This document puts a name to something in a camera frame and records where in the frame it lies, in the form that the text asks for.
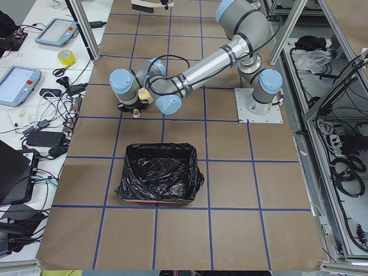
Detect black laptop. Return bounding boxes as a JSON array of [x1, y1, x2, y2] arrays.
[[1, 141, 40, 205]]

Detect black handled scissors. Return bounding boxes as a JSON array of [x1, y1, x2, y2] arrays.
[[52, 63, 74, 77]]

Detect yellow tape roll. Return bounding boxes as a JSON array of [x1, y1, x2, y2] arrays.
[[57, 49, 76, 66]]

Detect beige plastic dustpan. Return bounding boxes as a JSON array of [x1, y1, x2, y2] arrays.
[[133, 88, 153, 118]]

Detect crumpled white cloth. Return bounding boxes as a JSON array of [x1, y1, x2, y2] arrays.
[[296, 49, 332, 74]]

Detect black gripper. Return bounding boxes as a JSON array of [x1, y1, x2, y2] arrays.
[[117, 98, 149, 113]]

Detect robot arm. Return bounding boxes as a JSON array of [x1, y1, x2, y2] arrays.
[[109, 1, 283, 115]]

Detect lower blue teach pendant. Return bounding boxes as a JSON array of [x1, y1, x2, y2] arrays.
[[1, 66, 42, 107]]

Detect blue teach pendant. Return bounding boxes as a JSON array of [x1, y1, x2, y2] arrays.
[[1, 66, 42, 107], [34, 18, 78, 47]]

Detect aluminium frame post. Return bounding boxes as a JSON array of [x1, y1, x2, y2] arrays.
[[65, 0, 100, 61]]

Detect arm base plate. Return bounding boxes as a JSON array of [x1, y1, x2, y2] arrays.
[[235, 88, 283, 124]]

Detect black power adapter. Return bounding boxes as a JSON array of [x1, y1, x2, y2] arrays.
[[26, 131, 66, 147]]

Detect bin with black bag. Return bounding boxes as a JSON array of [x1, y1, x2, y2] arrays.
[[114, 143, 205, 203]]

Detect upper blue teach pendant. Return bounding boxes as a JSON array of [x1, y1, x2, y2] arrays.
[[34, 18, 78, 47]]

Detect black cloth bundle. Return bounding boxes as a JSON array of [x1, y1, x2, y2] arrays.
[[294, 35, 327, 51]]

